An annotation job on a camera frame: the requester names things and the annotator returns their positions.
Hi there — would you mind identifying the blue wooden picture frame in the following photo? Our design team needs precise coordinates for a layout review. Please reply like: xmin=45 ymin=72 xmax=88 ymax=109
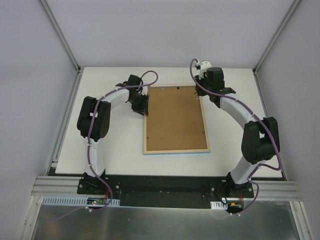
xmin=142 ymin=83 xmax=211 ymax=156

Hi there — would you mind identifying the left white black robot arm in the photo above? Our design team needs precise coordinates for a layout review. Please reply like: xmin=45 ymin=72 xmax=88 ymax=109
xmin=76 ymin=74 xmax=150 ymax=195

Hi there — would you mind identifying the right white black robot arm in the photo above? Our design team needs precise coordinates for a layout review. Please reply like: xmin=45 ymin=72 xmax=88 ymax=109
xmin=191 ymin=61 xmax=280 ymax=198

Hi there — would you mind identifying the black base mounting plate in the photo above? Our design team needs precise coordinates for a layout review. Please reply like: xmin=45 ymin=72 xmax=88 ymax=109
xmin=77 ymin=174 xmax=254 ymax=209

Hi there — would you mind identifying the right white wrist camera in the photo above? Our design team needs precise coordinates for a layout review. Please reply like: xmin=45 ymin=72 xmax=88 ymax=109
xmin=195 ymin=60 xmax=212 ymax=79

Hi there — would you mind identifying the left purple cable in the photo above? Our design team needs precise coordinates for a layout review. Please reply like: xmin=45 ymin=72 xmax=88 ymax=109
xmin=52 ymin=70 xmax=159 ymax=222

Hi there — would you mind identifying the brown fibreboard frame backing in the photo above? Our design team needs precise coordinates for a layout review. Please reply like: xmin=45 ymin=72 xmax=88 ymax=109
xmin=146 ymin=86 xmax=208 ymax=152

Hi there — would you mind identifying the left aluminium corner post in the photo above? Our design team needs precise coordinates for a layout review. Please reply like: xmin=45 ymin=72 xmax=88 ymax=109
xmin=38 ymin=0 xmax=81 ymax=73

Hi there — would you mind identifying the aluminium corner post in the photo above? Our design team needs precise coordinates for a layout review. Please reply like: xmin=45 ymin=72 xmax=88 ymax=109
xmin=38 ymin=0 xmax=81 ymax=73
xmin=252 ymin=0 xmax=303 ymax=75

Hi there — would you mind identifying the right aluminium corner post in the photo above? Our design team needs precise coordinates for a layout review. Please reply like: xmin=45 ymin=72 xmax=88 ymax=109
xmin=252 ymin=0 xmax=303 ymax=75

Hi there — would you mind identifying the right grey cable duct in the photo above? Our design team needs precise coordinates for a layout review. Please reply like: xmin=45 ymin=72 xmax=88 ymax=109
xmin=210 ymin=201 xmax=228 ymax=211

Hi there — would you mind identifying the grey cable duct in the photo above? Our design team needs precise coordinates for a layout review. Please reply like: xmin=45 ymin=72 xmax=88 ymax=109
xmin=42 ymin=196 xmax=110 ymax=208
xmin=210 ymin=201 xmax=228 ymax=211

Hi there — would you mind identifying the aluminium front rail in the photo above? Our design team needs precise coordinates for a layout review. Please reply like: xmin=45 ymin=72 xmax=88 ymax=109
xmin=31 ymin=176 xmax=302 ymax=202

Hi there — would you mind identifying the left grey cable duct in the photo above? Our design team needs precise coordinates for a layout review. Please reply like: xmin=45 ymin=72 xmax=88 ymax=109
xmin=42 ymin=196 xmax=110 ymax=208

